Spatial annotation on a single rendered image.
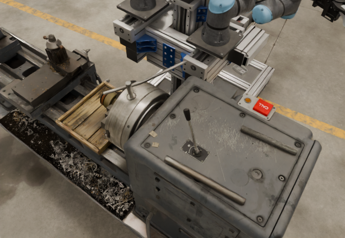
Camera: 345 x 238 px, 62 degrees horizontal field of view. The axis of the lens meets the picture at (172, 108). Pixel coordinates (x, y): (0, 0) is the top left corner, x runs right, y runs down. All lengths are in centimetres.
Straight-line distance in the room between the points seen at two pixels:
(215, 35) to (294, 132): 64
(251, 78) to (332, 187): 112
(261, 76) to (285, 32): 115
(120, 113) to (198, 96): 32
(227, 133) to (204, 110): 13
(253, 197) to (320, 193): 165
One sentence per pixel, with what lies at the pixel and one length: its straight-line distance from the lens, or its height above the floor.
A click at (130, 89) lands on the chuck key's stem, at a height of 129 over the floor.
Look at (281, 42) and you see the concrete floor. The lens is 365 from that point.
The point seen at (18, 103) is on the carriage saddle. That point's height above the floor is 92.
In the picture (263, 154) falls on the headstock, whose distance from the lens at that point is 105.
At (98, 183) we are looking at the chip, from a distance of 170.
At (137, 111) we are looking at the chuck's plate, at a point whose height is 123.
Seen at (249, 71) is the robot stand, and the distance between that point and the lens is 285.
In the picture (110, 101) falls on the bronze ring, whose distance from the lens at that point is 132.
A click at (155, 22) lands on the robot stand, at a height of 107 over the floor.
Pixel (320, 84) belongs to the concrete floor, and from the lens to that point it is 332.
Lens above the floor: 212
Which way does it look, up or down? 52 degrees down
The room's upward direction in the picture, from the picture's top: 3 degrees clockwise
